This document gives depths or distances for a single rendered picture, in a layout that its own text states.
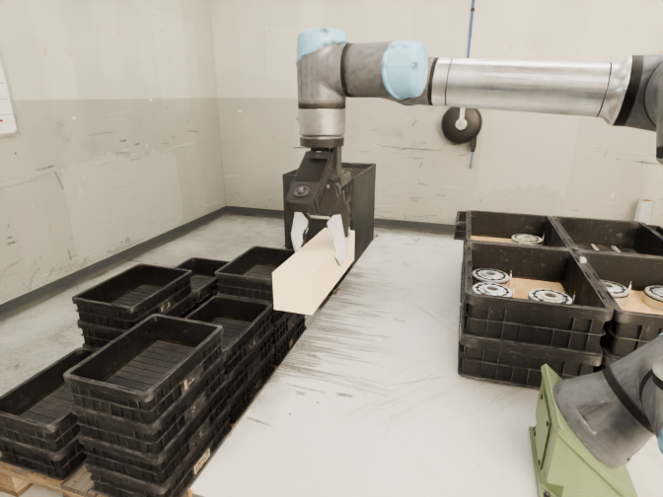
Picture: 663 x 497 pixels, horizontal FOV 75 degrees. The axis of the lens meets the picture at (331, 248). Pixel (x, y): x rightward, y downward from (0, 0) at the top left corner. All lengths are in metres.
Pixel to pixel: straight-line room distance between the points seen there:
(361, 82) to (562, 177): 4.02
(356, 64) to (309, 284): 0.32
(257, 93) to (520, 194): 2.88
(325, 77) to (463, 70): 0.22
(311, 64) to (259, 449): 0.70
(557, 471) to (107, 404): 1.15
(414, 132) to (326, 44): 3.86
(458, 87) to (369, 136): 3.87
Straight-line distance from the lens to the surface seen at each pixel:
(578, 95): 0.74
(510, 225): 1.80
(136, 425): 1.42
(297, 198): 0.63
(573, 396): 0.86
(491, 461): 0.97
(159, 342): 1.76
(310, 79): 0.68
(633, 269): 1.49
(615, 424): 0.86
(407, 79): 0.64
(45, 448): 1.81
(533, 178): 4.56
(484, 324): 1.08
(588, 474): 0.89
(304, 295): 0.64
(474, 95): 0.75
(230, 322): 2.05
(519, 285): 1.39
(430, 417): 1.03
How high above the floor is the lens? 1.35
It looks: 19 degrees down
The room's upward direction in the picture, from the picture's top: straight up
